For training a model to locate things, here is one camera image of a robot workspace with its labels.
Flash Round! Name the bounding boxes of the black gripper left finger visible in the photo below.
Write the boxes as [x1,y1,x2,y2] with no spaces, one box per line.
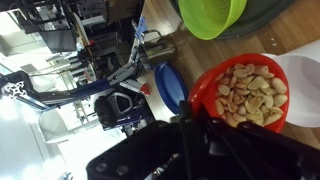
[178,99,214,180]

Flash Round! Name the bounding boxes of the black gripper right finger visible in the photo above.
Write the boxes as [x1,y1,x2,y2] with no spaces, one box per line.
[198,103,278,180]

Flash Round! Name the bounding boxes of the orange plastic bowl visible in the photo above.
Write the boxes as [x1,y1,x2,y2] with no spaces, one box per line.
[188,53,291,134]

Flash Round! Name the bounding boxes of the pile of peanuts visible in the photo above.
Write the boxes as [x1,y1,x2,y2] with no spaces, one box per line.
[214,63,289,128]

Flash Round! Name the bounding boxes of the lime green plastic bowl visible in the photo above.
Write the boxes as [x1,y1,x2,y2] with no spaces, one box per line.
[177,0,249,41]

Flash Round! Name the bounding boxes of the blue plastic plate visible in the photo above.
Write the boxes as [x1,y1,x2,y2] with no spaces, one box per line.
[153,62,190,116]

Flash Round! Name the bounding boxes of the stainless steel mug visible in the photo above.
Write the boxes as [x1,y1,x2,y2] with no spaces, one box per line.
[136,29,178,70]

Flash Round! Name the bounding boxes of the dark grey round tray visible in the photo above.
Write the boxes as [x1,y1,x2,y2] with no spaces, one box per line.
[169,0,296,39]

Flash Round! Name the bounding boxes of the black computer monitor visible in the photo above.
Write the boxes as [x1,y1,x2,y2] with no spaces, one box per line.
[37,28,78,54]

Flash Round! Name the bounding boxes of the white handled cup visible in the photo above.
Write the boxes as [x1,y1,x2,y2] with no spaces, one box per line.
[261,39,320,129]

